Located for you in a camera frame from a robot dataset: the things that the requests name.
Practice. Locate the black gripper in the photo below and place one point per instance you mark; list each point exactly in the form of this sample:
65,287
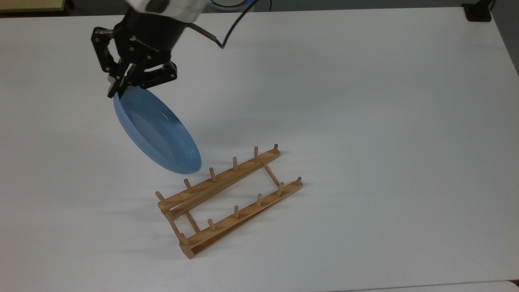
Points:
146,38

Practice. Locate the blue round plate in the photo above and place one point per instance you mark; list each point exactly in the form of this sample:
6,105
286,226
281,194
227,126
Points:
158,132

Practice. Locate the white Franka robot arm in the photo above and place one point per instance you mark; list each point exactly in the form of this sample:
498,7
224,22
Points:
170,7

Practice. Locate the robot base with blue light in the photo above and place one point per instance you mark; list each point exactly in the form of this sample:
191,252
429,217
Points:
227,4

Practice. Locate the wooden peg plate rack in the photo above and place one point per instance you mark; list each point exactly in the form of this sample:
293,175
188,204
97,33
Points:
227,174

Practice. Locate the yellow wooden board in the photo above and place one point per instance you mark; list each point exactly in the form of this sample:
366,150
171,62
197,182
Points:
30,5

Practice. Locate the black table clamp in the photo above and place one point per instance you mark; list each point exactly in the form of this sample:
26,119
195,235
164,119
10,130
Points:
477,11

